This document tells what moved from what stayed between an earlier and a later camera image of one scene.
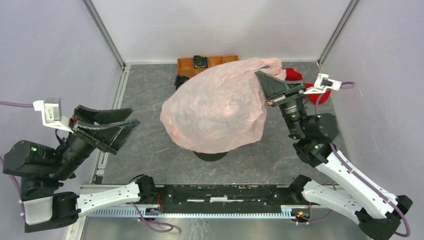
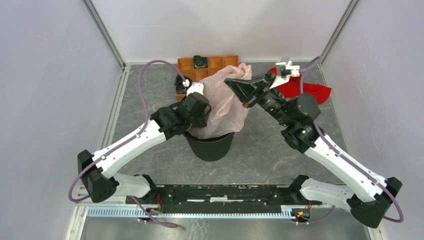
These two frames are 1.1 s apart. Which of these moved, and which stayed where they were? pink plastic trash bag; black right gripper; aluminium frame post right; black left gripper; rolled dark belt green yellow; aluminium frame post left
Moved: black right gripper; pink plastic trash bag; black left gripper
Stayed: aluminium frame post right; rolled dark belt green yellow; aluminium frame post left
